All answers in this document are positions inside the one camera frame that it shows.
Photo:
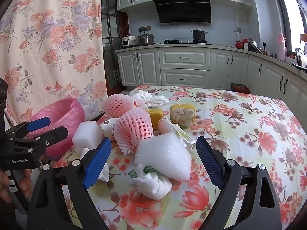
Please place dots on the white plastic bottle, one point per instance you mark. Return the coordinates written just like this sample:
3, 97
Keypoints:
165, 125

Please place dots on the white printed yogurt bottle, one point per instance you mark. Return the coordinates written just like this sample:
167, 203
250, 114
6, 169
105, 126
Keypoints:
108, 127

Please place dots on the red kettle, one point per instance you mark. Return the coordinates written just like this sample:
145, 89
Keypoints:
239, 44

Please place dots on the white jar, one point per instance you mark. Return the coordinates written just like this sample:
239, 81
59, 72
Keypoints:
245, 46

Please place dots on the glass panel door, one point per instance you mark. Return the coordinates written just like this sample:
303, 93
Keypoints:
112, 52

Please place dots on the black gas stove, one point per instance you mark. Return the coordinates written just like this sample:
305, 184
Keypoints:
177, 42

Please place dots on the white foam sheet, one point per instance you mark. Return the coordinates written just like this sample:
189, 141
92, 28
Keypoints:
163, 155

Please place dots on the pink thermos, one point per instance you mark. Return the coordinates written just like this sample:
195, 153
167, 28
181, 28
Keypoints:
281, 48

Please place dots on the clear printed plastic wrapper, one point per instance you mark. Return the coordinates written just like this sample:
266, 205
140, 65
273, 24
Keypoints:
186, 137

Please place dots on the white plastic bag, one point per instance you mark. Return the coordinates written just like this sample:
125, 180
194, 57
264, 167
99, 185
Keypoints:
144, 95

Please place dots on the person's left hand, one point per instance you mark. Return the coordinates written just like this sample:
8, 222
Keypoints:
26, 185

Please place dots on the white foam block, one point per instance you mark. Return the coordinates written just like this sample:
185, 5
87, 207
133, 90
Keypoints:
84, 135

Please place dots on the large pink foam fruit net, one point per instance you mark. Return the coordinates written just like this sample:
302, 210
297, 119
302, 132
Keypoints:
134, 127

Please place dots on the white wall outlet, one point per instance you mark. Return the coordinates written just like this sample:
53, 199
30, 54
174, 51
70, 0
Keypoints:
236, 29

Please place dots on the white rice cooker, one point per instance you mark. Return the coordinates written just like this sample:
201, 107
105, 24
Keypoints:
129, 42

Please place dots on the dark kitchenware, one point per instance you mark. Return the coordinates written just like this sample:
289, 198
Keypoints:
301, 61

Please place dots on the window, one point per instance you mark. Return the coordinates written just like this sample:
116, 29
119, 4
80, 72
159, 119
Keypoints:
290, 16

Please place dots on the white lower cabinets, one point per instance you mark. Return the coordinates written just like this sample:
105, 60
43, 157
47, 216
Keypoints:
184, 71

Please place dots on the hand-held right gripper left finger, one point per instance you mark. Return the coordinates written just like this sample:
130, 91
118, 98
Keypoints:
97, 163

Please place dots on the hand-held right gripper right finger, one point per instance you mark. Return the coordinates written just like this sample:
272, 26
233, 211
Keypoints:
209, 163

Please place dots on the red floor bin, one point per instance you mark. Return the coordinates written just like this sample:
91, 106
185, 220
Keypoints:
239, 88

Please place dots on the dark wall outlet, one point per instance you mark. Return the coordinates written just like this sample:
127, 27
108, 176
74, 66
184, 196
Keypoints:
144, 28

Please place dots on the black plastic strip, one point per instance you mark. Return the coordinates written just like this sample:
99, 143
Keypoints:
99, 116

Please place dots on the floral curtain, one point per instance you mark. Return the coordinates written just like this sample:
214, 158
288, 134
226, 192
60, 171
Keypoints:
48, 40

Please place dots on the black cooking pot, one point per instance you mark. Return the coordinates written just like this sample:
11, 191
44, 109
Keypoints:
199, 34

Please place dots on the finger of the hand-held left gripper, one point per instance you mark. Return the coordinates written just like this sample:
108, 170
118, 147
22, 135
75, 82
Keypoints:
55, 134
38, 124

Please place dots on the floral tablecloth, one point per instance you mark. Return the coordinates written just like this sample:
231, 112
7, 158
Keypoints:
239, 124

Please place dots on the pink trash bag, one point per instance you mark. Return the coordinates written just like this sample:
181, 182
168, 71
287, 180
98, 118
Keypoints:
69, 115

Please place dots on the small pink foam fruit net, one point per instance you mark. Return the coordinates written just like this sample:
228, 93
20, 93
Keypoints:
115, 104

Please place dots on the black range hood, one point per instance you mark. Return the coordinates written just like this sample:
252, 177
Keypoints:
182, 7

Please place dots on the silver rice cooker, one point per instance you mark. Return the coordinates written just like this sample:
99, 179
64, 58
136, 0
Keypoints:
145, 40

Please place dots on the metal dish rack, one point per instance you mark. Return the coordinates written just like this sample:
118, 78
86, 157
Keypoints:
255, 45

